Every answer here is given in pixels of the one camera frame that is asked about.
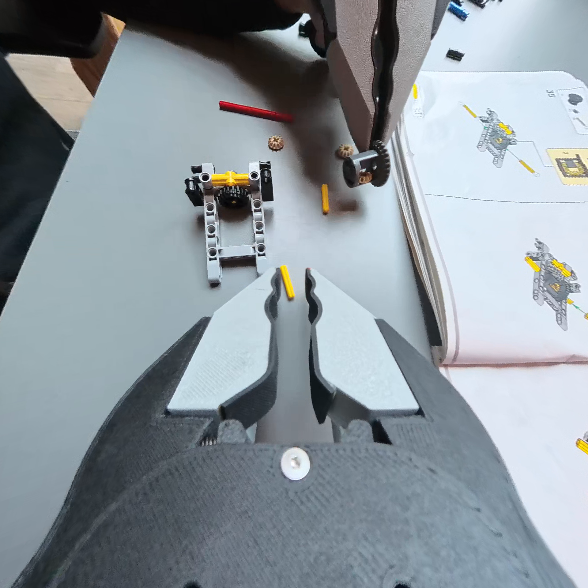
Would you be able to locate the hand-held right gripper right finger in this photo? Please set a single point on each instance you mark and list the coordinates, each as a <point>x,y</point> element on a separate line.
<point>358,363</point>

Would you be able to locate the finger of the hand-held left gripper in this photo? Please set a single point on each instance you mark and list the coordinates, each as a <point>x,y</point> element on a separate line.
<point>353,55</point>
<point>409,46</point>

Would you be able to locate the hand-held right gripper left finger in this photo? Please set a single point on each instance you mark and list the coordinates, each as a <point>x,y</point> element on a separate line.
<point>229,358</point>

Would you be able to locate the yellow lego axle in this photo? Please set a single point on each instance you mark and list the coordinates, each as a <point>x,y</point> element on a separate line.
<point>325,198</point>
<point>287,282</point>

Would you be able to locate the dark grey lego differential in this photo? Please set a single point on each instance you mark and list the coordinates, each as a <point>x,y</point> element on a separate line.
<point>356,167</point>

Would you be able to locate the grey lego frame assembly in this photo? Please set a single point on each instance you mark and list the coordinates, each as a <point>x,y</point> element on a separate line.
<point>210,229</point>

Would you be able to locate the pile of loose lego pieces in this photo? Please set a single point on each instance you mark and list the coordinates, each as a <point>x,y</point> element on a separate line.
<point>458,10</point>

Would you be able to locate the black lego pin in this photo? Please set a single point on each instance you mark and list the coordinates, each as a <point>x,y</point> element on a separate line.
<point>454,54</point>

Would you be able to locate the tan lego bevel gear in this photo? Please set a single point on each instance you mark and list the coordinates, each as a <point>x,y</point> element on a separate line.
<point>345,151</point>
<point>276,143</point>

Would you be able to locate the red lego axle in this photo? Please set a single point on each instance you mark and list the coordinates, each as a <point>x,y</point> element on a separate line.
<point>255,111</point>

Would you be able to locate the lego instruction booklet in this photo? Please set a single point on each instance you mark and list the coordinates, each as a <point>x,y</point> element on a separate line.
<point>482,275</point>

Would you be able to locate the person's dark clothing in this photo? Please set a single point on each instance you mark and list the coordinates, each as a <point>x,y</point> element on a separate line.
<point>23,183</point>

